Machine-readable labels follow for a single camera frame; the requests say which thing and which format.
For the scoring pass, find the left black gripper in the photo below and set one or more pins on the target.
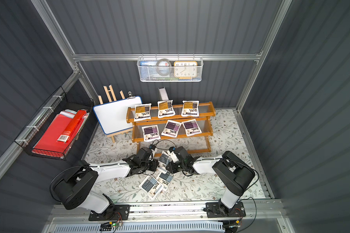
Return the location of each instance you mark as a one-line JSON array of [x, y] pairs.
[[154, 164]]

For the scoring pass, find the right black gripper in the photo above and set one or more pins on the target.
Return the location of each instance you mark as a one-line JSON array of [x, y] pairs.
[[173, 166]]

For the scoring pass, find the blue-grey coffee bag back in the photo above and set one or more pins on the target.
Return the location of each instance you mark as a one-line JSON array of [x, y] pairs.
[[164, 160]]

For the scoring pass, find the blue-grey coffee bag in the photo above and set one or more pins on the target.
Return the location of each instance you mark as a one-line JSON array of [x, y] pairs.
[[151, 186], [164, 160], [165, 179]]

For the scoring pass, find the blue-grey coffee bag front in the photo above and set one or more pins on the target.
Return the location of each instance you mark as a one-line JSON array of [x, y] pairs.
[[151, 186]]

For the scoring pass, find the purple coffee bag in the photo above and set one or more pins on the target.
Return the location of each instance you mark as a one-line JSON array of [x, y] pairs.
[[191, 127], [171, 128], [150, 133]]

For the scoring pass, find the orange wooden three-tier shelf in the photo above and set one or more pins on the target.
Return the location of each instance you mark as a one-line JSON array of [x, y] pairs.
[[206, 111]]

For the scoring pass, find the yellow coffee bag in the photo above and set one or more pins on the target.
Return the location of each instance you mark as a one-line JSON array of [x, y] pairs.
[[142, 112], [190, 108], [165, 109]]

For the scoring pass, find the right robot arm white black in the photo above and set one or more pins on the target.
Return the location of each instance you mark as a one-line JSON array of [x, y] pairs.
[[234, 173]]

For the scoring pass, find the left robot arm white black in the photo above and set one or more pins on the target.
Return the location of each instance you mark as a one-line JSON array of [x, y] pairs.
[[73, 186]]

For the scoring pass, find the wooden easel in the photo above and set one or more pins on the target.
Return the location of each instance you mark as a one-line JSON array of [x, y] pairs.
[[110, 95]]

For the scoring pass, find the red long box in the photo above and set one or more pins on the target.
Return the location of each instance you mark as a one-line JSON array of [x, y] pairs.
[[66, 135]]

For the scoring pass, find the red folder stack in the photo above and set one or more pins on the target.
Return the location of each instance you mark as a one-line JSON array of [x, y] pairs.
[[48, 145]]

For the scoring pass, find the yellow square clock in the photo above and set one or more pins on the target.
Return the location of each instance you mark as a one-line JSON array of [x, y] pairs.
[[185, 69]]

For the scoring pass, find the round tape roll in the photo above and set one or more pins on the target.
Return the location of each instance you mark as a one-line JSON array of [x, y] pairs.
[[163, 67]]

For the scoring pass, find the blue box in basket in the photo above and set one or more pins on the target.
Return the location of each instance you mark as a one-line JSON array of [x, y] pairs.
[[147, 64]]

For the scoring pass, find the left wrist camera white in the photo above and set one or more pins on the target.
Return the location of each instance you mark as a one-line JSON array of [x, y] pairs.
[[152, 151]]

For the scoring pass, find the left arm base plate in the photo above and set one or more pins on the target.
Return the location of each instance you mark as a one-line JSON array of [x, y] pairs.
[[112, 213]]

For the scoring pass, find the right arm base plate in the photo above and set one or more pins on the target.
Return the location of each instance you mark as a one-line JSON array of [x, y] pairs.
[[217, 210]]

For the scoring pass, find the white whiteboard blue frame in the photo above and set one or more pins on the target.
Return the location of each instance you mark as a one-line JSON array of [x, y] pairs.
[[112, 116]]

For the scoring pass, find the white wire wall basket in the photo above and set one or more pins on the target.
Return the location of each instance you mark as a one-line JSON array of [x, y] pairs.
[[149, 74]]

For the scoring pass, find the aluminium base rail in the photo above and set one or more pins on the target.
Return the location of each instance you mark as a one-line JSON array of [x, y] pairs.
[[173, 211]]

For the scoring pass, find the black wire side basket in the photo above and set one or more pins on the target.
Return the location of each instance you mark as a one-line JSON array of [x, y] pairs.
[[76, 99]]

